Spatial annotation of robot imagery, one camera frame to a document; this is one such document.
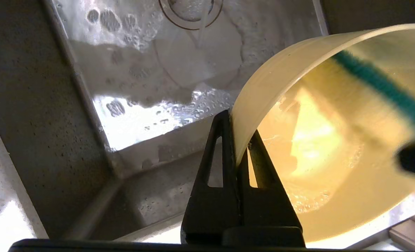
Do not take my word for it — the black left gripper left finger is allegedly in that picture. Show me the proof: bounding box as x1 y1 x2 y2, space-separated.
181 109 242 244

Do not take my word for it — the metal sink drain strainer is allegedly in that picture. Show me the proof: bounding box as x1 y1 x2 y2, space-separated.
159 0 224 30

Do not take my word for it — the stainless steel sink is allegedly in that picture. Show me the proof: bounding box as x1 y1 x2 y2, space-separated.
0 0 415 250

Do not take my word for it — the yellow plastic bowl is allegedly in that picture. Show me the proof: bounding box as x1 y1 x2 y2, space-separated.
231 24 415 244

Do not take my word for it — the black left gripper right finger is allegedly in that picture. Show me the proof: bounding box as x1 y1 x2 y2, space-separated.
236 129 305 246

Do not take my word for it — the running water stream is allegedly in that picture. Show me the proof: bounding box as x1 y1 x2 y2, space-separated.
197 0 213 48

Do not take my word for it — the green and yellow sponge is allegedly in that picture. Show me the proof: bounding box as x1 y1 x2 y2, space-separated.
332 50 415 140

